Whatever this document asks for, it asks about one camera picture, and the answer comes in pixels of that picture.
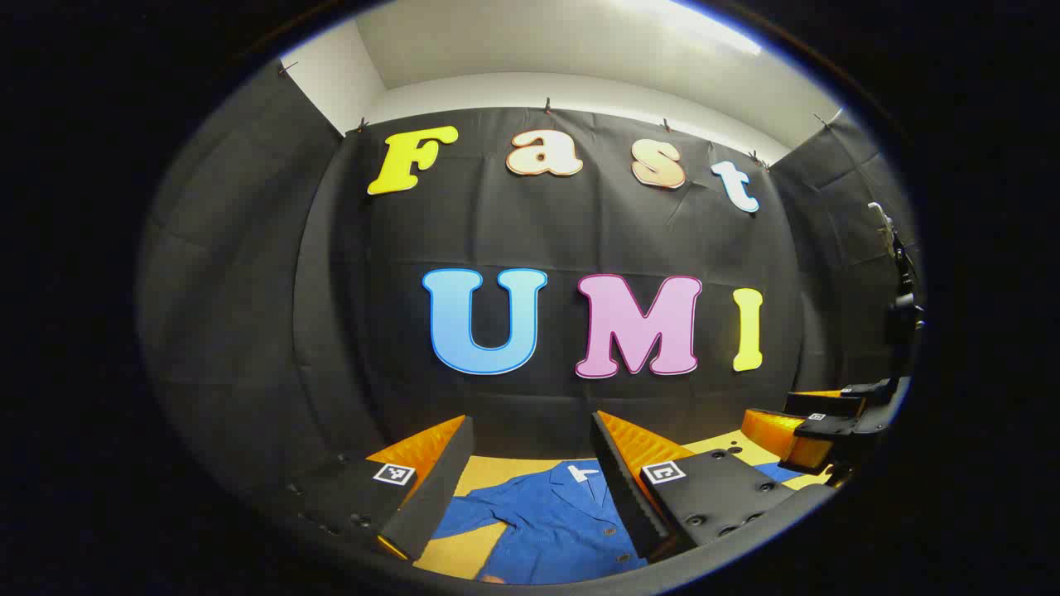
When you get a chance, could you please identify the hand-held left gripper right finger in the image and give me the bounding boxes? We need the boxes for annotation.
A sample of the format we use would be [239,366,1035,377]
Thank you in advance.
[590,410,802,565]

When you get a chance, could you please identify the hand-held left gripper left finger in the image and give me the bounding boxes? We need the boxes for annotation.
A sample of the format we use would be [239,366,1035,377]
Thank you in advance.
[282,414,475,564]

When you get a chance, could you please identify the blue button shirt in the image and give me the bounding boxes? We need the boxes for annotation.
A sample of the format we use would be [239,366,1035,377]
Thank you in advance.
[431,459,802,585]

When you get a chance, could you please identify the black backdrop cloth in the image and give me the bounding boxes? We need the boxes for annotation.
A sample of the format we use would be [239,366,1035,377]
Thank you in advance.
[137,60,920,531]

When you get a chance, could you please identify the row of small cloth clips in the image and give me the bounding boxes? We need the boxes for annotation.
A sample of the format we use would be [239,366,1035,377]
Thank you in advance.
[277,60,829,166]

